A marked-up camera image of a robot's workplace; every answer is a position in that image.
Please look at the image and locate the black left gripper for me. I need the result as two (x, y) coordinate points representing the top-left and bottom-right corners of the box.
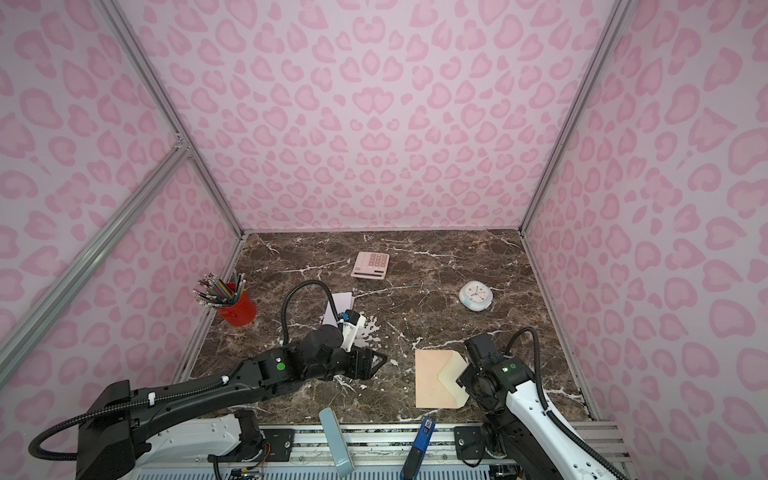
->
(307, 342), (391, 383)

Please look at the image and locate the beige envelope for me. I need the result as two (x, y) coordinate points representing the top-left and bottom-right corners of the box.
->
(415, 350), (469, 409)

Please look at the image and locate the white letter paper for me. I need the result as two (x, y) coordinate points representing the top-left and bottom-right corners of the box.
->
(321, 292), (354, 326)

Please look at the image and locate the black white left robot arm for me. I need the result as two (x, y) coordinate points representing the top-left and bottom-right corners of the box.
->
(28, 280), (388, 479)

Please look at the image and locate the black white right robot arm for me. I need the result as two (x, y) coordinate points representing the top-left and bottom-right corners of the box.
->
(456, 326), (628, 479)

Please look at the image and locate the white round clock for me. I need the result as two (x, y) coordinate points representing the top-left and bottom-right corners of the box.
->
(459, 280), (494, 312)

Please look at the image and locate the pink calculator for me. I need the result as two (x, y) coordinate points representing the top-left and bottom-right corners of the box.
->
(351, 252), (390, 280)

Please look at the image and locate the light blue stapler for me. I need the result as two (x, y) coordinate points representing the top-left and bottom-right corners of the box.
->
(319, 408), (355, 479)

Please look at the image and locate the blue utility knife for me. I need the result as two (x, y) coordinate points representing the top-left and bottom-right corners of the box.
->
(400, 417), (436, 480)

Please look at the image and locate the red pencil cup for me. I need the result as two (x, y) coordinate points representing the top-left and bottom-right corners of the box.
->
(219, 286), (258, 327)

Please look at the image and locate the coloured pencils bundle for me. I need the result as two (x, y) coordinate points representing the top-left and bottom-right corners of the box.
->
(192, 273), (245, 310)

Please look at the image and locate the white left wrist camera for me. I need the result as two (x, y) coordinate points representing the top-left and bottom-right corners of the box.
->
(339, 309), (367, 352)

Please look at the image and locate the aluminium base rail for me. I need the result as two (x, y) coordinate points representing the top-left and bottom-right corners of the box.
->
(110, 419), (637, 480)

